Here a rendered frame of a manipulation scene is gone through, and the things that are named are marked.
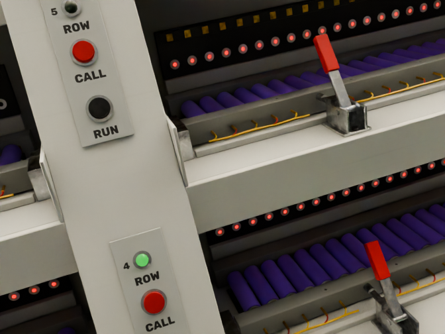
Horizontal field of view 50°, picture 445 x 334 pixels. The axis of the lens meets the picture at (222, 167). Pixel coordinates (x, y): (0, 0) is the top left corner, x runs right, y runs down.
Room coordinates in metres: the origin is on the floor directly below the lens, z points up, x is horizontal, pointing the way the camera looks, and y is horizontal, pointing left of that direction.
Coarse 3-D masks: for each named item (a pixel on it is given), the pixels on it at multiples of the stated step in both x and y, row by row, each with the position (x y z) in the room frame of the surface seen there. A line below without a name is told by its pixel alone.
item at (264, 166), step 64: (320, 0) 0.57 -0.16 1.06; (384, 0) 0.60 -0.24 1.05; (192, 64) 0.55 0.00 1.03; (256, 64) 0.57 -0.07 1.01; (320, 64) 0.57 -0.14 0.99; (384, 64) 0.54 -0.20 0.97; (192, 128) 0.45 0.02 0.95; (256, 128) 0.45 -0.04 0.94; (320, 128) 0.45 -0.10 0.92; (384, 128) 0.42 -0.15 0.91; (192, 192) 0.38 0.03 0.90; (256, 192) 0.40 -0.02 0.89; (320, 192) 0.42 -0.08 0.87
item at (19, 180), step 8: (24, 160) 0.43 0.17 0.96; (0, 168) 0.42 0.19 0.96; (8, 168) 0.41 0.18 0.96; (16, 168) 0.41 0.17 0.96; (24, 168) 0.41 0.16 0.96; (0, 176) 0.41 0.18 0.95; (8, 176) 0.41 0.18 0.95; (16, 176) 0.41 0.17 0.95; (24, 176) 0.41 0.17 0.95; (0, 184) 0.41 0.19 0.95; (8, 184) 0.41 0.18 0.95; (16, 184) 0.41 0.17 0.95; (24, 184) 0.42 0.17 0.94; (0, 192) 0.41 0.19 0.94; (8, 192) 0.41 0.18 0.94; (16, 192) 0.42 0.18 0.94
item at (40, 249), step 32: (0, 128) 0.51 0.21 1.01; (32, 160) 0.41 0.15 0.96; (32, 192) 0.42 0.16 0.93; (0, 224) 0.37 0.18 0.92; (32, 224) 0.36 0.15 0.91; (64, 224) 0.36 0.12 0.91; (0, 256) 0.35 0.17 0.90; (32, 256) 0.36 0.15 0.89; (64, 256) 0.36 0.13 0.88; (0, 288) 0.36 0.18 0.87
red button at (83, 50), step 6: (78, 42) 0.36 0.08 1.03; (84, 42) 0.36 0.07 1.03; (78, 48) 0.36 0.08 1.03; (84, 48) 0.36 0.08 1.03; (90, 48) 0.36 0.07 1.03; (78, 54) 0.36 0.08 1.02; (84, 54) 0.36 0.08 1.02; (90, 54) 0.36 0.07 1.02; (78, 60) 0.36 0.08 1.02; (84, 60) 0.36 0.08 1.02; (90, 60) 0.36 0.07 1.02
